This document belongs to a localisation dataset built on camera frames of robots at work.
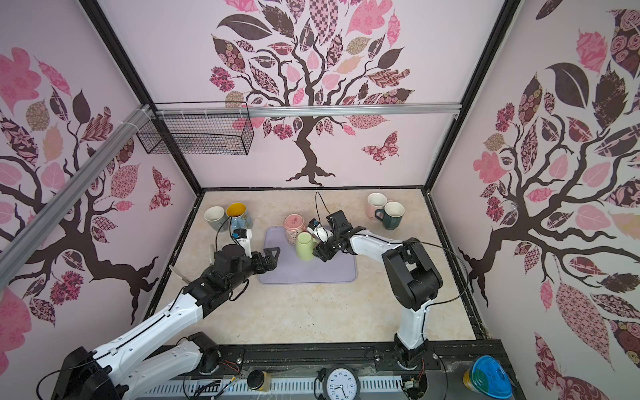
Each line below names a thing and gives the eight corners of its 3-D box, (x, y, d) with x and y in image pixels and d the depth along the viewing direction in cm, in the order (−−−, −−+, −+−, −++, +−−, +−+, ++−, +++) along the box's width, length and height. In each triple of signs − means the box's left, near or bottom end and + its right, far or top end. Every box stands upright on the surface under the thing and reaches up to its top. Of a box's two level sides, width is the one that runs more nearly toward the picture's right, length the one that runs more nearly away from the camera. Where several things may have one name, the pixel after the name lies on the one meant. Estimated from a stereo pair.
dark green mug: (374, 221, 108) (377, 208, 101) (383, 211, 112) (387, 197, 105) (394, 233, 104) (399, 220, 97) (403, 221, 108) (408, 208, 101)
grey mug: (210, 234, 105) (201, 220, 98) (216, 219, 111) (208, 205, 103) (228, 234, 105) (220, 220, 98) (232, 219, 111) (225, 205, 103)
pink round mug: (286, 246, 101) (282, 230, 92) (288, 230, 107) (284, 212, 98) (305, 246, 101) (303, 230, 92) (306, 230, 107) (304, 212, 98)
